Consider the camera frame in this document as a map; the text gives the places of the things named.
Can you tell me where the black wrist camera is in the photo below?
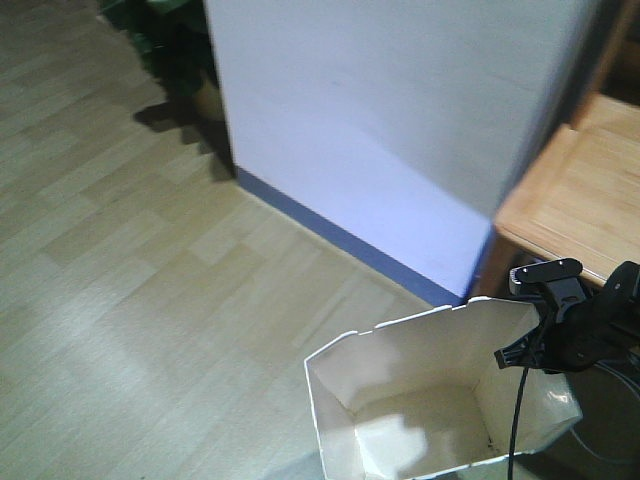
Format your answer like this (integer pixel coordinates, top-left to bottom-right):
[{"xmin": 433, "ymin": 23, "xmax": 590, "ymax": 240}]
[{"xmin": 508, "ymin": 258, "xmax": 591, "ymax": 323}]

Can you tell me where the white plastic trash bin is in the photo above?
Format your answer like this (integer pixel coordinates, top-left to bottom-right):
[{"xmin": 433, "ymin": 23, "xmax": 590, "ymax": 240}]
[{"xmin": 304, "ymin": 297, "xmax": 582, "ymax": 479}]

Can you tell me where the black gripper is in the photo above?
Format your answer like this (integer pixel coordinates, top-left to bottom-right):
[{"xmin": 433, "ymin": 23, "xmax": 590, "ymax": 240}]
[{"xmin": 494, "ymin": 292, "xmax": 620, "ymax": 373}]

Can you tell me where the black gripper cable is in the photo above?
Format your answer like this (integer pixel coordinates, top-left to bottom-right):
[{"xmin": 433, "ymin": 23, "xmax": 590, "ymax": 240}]
[{"xmin": 506, "ymin": 364, "xmax": 531, "ymax": 480}]

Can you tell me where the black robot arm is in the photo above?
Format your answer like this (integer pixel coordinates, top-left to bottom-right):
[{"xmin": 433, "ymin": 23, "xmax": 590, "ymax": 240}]
[{"xmin": 494, "ymin": 258, "xmax": 639, "ymax": 374}]

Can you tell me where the light wooden desk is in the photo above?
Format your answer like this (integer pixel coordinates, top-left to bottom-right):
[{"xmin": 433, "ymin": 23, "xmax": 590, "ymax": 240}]
[{"xmin": 469, "ymin": 0, "xmax": 640, "ymax": 306}]

